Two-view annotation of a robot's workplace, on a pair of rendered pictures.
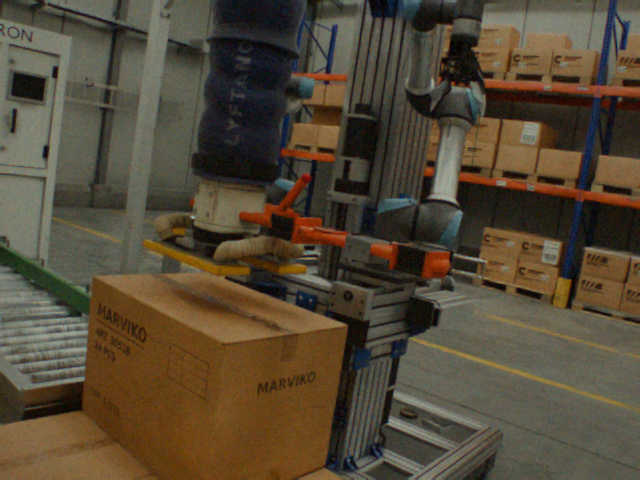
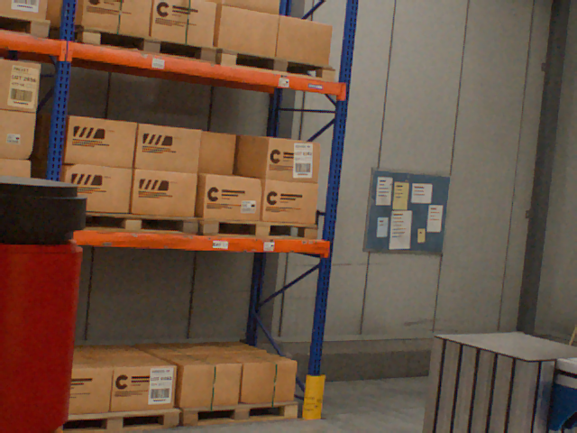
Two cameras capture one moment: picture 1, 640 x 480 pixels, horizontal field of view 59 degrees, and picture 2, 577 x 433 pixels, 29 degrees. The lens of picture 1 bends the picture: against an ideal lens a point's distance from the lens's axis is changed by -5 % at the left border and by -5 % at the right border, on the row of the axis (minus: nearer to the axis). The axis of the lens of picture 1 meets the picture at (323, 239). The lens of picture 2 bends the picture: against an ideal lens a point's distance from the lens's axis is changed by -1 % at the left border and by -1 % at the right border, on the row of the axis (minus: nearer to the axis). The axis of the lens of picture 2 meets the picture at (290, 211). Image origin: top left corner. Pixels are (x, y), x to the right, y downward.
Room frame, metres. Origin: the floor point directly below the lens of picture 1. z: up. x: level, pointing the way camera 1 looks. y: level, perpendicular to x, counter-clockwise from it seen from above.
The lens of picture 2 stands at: (2.10, 2.04, 2.36)
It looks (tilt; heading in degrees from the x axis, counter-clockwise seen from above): 3 degrees down; 286
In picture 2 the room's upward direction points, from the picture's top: 6 degrees clockwise
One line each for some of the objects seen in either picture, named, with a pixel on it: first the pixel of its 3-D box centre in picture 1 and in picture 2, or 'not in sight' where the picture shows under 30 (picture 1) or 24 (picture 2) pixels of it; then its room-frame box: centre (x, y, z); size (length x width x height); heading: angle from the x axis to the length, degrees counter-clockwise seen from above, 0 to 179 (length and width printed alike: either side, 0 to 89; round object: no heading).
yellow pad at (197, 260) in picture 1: (193, 250); not in sight; (1.45, 0.32, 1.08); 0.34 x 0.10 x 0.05; 47
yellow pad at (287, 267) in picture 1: (251, 250); not in sight; (1.59, 0.19, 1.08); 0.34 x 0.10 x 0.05; 47
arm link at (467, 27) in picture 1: (467, 31); not in sight; (1.56, -0.29, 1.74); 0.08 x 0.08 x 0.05
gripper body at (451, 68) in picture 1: (460, 60); not in sight; (1.56, -0.29, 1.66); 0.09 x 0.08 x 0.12; 143
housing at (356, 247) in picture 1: (366, 249); not in sight; (1.20, -0.09, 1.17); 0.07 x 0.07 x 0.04; 47
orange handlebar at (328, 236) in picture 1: (315, 225); not in sight; (1.47, 0.02, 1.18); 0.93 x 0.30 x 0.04; 47
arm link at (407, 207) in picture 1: (397, 218); not in sight; (1.88, -0.22, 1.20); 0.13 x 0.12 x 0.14; 79
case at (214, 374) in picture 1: (205, 371); not in sight; (1.51, 0.26, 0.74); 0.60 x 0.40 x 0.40; 49
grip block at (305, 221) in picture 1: (295, 227); not in sight; (1.35, 0.07, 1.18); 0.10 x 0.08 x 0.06; 137
